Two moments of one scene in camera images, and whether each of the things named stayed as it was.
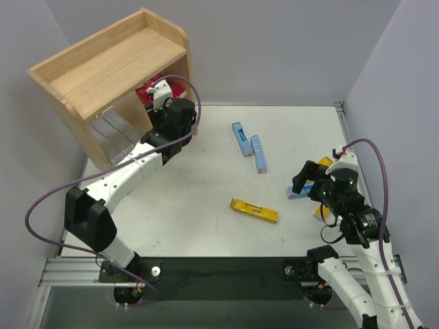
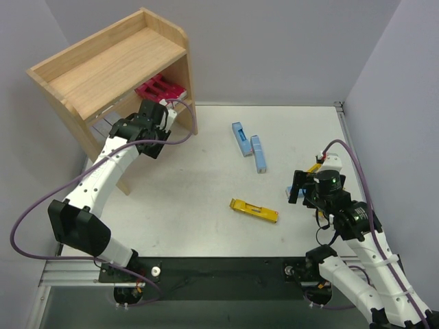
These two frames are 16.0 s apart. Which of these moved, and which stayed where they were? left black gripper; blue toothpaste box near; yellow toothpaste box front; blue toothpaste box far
Moved: left black gripper
Stayed: blue toothpaste box far; blue toothpaste box near; yellow toothpaste box front
